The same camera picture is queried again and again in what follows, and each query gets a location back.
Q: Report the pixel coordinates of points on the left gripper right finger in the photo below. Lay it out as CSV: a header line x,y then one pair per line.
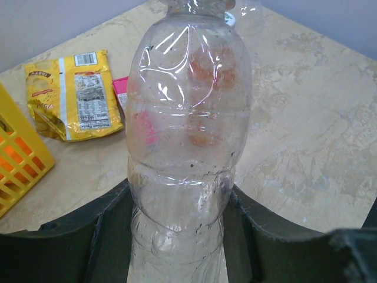
x,y
261,246

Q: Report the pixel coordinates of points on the yellow plastic shopping basket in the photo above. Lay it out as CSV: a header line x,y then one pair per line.
x,y
25,159

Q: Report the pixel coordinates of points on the pink carton box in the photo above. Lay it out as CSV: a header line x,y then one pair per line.
x,y
120,89

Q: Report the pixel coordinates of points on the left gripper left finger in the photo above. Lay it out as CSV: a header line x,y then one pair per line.
x,y
89,244

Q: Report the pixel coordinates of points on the clear bottle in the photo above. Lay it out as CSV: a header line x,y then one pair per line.
x,y
249,18
187,117

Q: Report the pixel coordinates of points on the yellow snack bag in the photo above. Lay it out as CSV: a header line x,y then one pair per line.
x,y
72,98

